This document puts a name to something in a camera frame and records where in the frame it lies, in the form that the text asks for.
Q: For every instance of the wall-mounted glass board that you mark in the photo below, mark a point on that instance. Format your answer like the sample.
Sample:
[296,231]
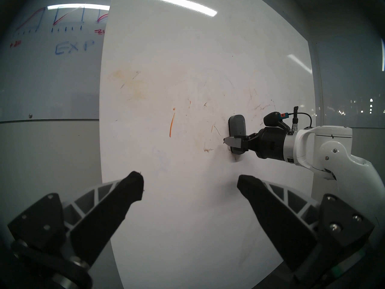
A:
[346,89]
[45,80]

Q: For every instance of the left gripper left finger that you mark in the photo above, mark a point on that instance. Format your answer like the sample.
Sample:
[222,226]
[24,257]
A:
[102,219]

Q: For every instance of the dark grey whiteboard eraser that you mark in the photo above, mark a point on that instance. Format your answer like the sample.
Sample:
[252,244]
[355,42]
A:
[238,125]

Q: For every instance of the white freestanding whiteboard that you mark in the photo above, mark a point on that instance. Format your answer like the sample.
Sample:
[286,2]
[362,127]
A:
[180,216]

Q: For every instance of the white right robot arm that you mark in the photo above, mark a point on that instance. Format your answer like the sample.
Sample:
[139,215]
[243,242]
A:
[340,153]

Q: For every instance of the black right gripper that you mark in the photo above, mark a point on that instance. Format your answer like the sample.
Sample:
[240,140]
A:
[270,144]

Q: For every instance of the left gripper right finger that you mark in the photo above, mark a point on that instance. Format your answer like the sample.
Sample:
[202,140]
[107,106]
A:
[276,222]

